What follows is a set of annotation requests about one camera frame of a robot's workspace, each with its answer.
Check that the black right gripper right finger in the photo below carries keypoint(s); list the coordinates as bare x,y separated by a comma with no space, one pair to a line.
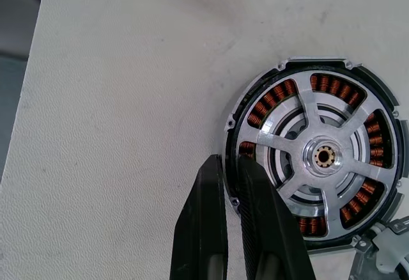
271,238

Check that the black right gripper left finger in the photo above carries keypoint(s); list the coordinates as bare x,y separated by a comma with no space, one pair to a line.
201,222

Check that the silver motor stator copper coils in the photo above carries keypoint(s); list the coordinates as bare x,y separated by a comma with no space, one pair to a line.
322,83

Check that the black rimmed rotor wheel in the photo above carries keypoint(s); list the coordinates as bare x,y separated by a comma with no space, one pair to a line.
351,165

